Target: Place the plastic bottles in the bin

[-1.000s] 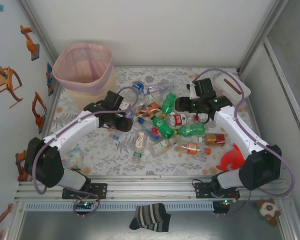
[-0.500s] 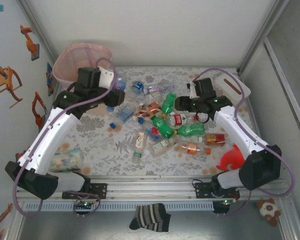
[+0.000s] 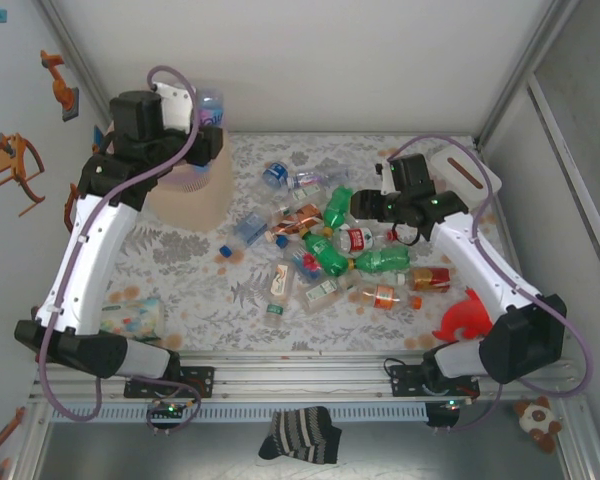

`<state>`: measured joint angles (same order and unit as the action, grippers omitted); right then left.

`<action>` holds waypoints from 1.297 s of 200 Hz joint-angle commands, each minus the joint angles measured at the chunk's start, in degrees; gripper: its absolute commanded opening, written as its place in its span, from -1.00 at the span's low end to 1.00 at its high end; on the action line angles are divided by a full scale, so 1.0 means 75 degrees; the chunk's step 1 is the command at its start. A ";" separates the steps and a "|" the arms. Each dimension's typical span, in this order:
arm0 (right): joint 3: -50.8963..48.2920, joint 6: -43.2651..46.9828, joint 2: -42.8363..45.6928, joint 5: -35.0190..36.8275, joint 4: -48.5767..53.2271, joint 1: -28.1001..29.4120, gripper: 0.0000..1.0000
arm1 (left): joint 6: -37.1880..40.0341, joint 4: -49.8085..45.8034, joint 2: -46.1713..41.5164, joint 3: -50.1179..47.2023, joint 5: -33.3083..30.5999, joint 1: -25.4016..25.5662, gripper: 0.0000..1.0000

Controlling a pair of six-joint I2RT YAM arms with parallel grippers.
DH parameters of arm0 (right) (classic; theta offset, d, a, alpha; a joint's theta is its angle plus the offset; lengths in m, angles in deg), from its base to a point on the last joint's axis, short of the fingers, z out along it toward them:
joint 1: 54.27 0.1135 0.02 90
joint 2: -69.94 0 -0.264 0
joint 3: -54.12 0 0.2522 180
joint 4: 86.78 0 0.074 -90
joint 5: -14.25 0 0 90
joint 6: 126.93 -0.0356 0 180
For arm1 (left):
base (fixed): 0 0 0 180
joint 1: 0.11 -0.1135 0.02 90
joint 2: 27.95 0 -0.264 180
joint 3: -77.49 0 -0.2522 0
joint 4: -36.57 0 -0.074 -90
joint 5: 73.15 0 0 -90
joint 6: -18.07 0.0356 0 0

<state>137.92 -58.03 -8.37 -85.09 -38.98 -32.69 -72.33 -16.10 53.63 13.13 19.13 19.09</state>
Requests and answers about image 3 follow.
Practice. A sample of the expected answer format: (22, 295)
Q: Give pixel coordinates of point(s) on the clear plastic bottle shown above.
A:
(362, 222)

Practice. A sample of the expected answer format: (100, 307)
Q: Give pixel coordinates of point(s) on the clear bottle purple blue label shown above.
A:
(212, 112)

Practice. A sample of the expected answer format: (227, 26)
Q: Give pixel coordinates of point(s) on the beige bin with pink liner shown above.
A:
(200, 205)

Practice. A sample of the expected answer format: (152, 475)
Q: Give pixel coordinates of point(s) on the green bottle white band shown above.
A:
(385, 260)

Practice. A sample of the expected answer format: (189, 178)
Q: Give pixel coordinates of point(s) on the green bottle large green label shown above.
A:
(327, 255)

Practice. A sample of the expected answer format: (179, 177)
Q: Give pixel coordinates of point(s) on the clear bottle green white label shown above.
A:
(305, 192)

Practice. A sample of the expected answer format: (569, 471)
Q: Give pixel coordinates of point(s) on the clear bottle red purple label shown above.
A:
(307, 178)

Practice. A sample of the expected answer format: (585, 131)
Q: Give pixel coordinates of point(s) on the copper label plastic bottle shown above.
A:
(300, 220)

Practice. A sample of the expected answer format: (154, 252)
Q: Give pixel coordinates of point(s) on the clear bottle dark blue label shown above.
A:
(276, 174)

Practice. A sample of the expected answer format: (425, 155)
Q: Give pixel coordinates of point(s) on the clear bottle red flower label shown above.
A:
(307, 262)

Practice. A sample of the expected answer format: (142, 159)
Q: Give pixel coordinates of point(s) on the orange label bottle orange cap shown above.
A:
(385, 296)

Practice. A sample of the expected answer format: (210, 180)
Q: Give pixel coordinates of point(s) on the square pale blue bottle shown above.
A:
(247, 227)

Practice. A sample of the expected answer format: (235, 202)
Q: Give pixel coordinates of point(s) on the amber tea bottle red label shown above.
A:
(430, 279)

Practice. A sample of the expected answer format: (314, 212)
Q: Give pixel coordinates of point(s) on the bottle orange white label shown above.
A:
(280, 285)

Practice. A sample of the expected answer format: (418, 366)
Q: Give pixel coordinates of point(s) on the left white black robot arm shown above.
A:
(90, 260)

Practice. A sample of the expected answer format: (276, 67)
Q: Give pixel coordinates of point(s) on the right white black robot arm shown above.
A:
(480, 265)

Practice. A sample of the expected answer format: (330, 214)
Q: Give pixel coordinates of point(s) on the white pink tissue box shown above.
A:
(455, 154)

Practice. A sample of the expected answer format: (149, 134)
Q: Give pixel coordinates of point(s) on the red plastic toy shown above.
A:
(460, 320)

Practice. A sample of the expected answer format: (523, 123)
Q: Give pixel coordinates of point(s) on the colourful tissue pack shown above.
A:
(135, 320)

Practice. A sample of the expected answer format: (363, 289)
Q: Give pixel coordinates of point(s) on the small lit circuit board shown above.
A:
(452, 402)
(169, 410)

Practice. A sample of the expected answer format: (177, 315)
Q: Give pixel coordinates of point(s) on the black grey striped sock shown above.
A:
(300, 435)

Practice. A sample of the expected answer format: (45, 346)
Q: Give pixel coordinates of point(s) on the brown white plush toy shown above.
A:
(535, 417)

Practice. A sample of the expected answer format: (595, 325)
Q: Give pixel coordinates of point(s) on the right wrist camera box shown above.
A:
(386, 180)

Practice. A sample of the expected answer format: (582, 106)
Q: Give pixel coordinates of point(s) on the blue orange wall sticker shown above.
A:
(99, 137)

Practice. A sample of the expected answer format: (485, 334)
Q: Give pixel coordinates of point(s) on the aluminium frame post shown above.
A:
(530, 50)
(75, 47)

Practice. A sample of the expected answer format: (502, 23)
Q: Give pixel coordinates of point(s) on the orange claw machine wall sticker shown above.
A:
(10, 160)

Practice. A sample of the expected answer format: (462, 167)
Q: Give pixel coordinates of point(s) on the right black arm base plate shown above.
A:
(402, 380)

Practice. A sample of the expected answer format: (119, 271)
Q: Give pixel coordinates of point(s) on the aluminium mounting rail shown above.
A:
(305, 380)

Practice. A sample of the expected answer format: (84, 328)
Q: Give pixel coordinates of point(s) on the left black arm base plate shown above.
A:
(202, 382)

